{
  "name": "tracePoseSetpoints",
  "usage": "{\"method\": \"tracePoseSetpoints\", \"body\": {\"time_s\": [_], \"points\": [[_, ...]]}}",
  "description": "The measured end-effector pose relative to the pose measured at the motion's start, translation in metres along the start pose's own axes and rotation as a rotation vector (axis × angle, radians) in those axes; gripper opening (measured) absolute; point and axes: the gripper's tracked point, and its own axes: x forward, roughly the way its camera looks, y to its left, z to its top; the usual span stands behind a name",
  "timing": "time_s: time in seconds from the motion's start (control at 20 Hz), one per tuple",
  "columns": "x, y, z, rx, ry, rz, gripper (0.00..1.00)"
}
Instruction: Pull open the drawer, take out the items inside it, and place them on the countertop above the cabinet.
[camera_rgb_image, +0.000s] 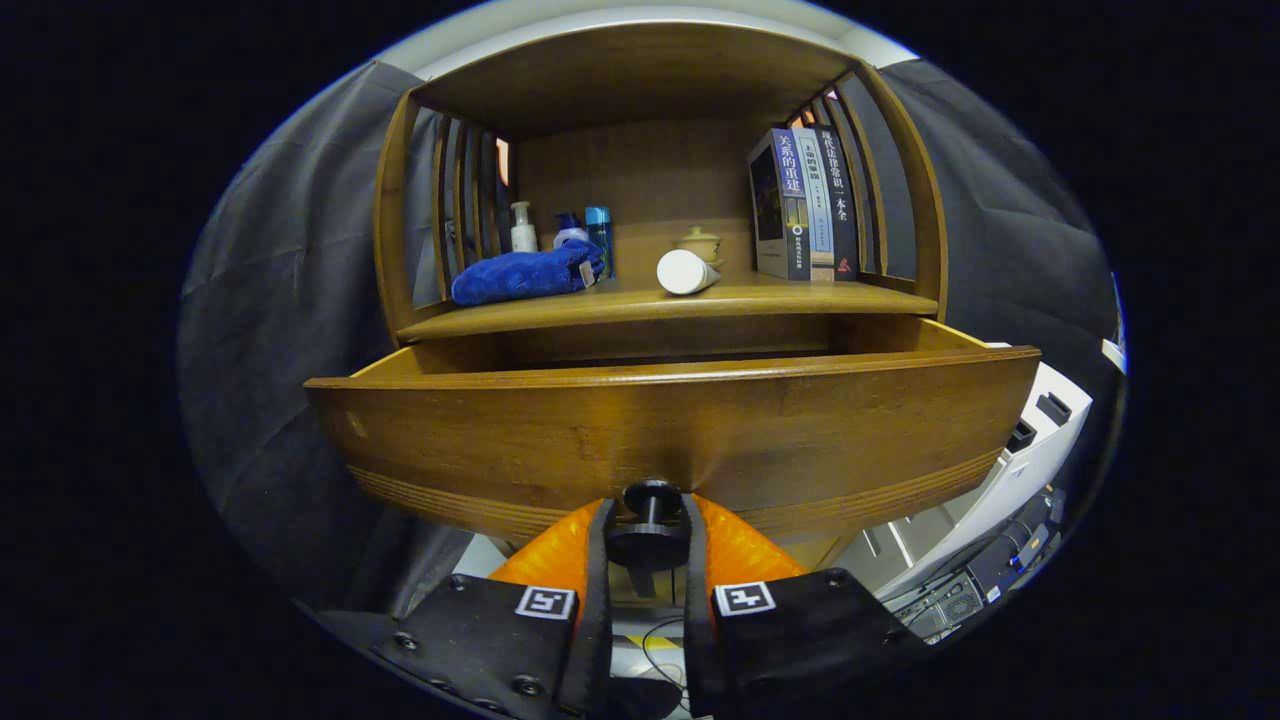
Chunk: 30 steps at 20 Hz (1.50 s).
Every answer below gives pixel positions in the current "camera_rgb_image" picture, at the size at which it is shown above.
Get white cabinet with black handles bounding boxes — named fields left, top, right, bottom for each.
left=835, top=343, right=1093, bottom=601

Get blue folded towel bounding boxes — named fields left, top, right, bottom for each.
left=450, top=240, right=607, bottom=307

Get white cosmetic tube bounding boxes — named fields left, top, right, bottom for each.
left=656, top=249, right=721, bottom=297

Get beige lidded tea cup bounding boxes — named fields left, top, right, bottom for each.
left=673, top=226, right=723, bottom=266

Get black floor cables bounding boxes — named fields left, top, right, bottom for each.
left=640, top=615, right=691, bottom=716

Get brown wooden cabinet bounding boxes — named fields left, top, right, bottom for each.
left=372, top=20, right=949, bottom=576

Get brown wooden drawer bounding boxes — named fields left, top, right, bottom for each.
left=305, top=318, right=1043, bottom=601

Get teal blue bottle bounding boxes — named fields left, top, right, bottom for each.
left=585, top=206, right=615, bottom=279

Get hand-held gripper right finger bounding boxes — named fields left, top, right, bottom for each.
left=682, top=493, right=926, bottom=720

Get grey spine book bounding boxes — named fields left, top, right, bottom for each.
left=793, top=126, right=837, bottom=283

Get blue spine book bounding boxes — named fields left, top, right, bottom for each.
left=748, top=128, right=813, bottom=282

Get wooden countertop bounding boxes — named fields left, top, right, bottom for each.
left=395, top=270, right=941, bottom=343

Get black electronic box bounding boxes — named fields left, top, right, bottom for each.
left=895, top=570, right=991, bottom=641

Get black spine book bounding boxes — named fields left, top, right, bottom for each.
left=815, top=122, right=861, bottom=282

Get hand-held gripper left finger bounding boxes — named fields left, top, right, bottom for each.
left=370, top=497, right=616, bottom=720

